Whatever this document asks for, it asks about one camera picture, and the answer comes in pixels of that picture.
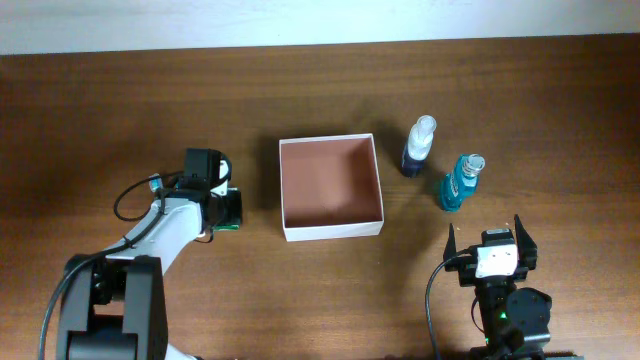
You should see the white cardboard box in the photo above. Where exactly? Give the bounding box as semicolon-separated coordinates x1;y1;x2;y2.
279;133;384;242

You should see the purple foam soap bottle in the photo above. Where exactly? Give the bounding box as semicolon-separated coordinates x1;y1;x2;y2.
401;115;437;178

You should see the blue white toothbrush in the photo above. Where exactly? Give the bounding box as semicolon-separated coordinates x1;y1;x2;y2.
148;174;164;193

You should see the teal mouthwash bottle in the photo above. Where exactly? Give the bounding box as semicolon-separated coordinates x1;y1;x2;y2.
439;154;486;212

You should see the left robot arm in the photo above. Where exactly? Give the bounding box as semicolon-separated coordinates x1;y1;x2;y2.
55;188;242;360

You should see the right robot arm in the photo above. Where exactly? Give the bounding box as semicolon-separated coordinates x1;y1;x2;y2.
443;217;579;360

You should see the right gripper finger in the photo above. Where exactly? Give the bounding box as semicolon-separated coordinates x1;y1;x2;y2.
444;223;456;262
514;214;538;270

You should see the green white soap packet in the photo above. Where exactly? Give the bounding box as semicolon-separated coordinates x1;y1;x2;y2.
211;224;240;232

